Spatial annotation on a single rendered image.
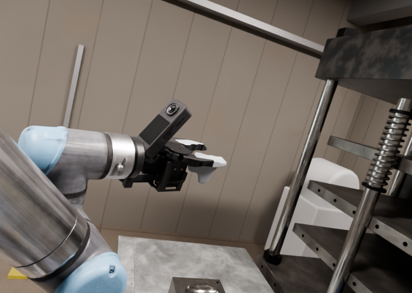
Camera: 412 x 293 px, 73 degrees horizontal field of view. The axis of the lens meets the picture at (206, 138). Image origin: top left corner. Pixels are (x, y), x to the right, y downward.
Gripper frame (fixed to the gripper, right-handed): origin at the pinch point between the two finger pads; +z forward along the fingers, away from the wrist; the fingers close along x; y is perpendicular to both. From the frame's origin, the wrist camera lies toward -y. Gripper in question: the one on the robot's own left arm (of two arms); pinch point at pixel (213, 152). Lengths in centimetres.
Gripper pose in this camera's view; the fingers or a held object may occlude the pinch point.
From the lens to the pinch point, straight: 60.9
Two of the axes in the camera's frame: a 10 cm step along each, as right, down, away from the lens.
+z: 7.1, 0.9, 6.9
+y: -3.5, 9.0, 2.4
